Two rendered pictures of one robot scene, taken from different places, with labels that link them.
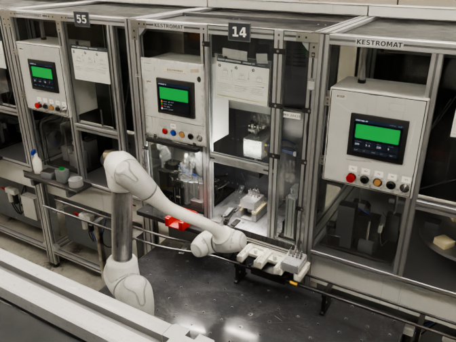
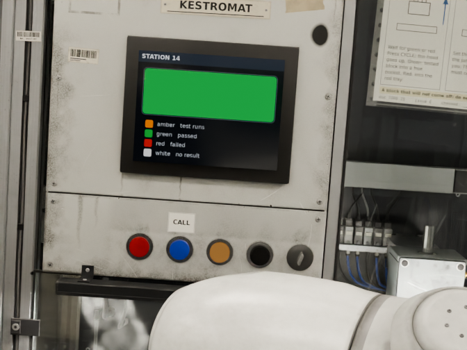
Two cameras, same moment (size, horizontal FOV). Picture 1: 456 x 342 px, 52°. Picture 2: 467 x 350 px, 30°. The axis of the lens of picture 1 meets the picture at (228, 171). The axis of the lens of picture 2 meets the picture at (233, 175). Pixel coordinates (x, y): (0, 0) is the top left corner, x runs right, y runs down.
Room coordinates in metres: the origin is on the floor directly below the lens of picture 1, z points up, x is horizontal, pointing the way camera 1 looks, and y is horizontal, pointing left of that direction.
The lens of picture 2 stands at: (1.38, 0.89, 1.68)
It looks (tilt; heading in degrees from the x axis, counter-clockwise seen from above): 6 degrees down; 330
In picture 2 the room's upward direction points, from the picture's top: 4 degrees clockwise
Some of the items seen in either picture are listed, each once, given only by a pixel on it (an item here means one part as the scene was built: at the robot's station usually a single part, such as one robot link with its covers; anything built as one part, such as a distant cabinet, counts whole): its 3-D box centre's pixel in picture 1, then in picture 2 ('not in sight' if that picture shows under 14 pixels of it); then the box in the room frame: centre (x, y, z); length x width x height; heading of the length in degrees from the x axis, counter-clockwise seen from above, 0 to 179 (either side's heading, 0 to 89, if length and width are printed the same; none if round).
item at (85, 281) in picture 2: (172, 142); (179, 287); (2.51, 0.32, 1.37); 0.36 x 0.04 x 0.04; 60
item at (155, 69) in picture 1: (184, 97); (194, 125); (2.63, 0.25, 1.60); 0.42 x 0.29 x 0.46; 60
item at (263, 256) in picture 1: (273, 265); not in sight; (2.06, -0.24, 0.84); 0.36 x 0.14 x 0.10; 60
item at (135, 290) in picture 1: (136, 297); not in sight; (1.79, 0.44, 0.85); 0.18 x 0.16 x 0.22; 32
